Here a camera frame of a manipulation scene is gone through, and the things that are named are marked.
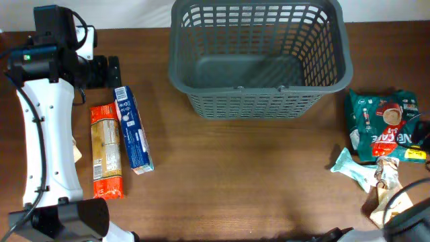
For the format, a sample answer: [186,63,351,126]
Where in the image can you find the green Nescafe coffee bag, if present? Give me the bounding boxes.
[345,90,427,163]

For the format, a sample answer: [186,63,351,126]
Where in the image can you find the beige Pantree snack bag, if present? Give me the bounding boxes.
[370,156,413,229]

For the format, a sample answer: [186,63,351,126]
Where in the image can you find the blue rectangular carton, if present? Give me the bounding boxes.
[113,86,154,175]

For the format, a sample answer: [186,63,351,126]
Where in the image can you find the orange biscuit packet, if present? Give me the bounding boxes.
[90,103,124,200]

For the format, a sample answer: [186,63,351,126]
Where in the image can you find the mint green snack wrapper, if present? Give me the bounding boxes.
[330,148,378,193]

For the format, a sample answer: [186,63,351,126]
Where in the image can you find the grey plastic mesh basket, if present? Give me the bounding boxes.
[168,0,353,120]

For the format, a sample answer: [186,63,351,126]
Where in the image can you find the beige crumpled snack bag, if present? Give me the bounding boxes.
[72,137,82,163]

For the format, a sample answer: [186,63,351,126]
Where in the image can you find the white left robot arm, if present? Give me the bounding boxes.
[1,44,139,241]

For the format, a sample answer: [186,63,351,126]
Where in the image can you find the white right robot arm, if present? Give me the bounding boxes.
[309,120,429,242]

